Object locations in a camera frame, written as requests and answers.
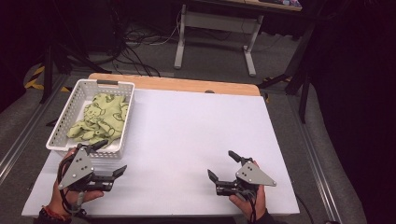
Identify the white foam sheet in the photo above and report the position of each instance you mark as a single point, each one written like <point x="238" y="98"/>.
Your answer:
<point x="186" y="140"/>

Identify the person's left hand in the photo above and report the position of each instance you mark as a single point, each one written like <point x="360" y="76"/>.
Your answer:
<point x="60" y="196"/>

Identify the person's right hand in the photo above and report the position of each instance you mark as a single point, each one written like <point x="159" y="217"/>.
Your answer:
<point x="247" y="205"/>

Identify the white table frame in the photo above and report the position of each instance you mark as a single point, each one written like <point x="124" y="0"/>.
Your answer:
<point x="218" y="22"/>

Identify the green bear print cloth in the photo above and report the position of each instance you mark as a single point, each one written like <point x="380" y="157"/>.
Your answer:
<point x="104" y="118"/>

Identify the black tripod stand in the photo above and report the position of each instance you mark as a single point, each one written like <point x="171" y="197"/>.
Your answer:
<point x="303" y="90"/>
<point x="48" y="71"/>

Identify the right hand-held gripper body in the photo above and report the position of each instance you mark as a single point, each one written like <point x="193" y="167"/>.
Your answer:
<point x="253" y="175"/>

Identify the white perforated plastic basket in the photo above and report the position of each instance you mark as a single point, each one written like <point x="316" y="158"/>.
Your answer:
<point x="63" y="124"/>

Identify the aluminium floor rail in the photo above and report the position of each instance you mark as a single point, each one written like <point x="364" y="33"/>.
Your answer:
<point x="317" y="168"/>
<point x="21" y="140"/>

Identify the dark curtain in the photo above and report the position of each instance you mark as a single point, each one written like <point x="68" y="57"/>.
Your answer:
<point x="358" y="93"/>

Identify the yellow black floor tape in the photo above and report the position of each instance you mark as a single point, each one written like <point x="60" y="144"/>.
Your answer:
<point x="37" y="77"/>

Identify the wooden table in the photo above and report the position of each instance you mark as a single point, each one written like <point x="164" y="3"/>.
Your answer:
<point x="174" y="84"/>

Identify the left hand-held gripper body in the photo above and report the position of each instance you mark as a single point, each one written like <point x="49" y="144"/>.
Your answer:
<point x="77" y="168"/>

